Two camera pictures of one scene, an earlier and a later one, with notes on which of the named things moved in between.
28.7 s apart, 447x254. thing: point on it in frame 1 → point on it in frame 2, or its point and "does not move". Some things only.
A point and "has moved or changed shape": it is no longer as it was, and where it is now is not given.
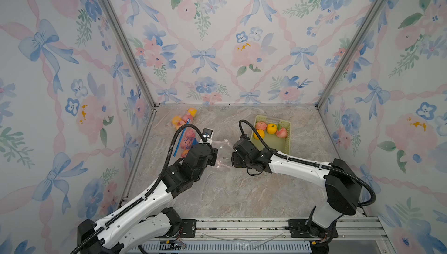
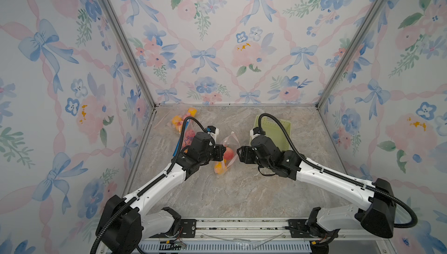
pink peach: [261, 126] → [228, 154]
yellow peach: [192, 111] does not move
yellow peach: [261, 133] has moved or changed shape
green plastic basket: [276, 133] does not move
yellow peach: [176, 119] does not move
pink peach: [190, 134] does not move
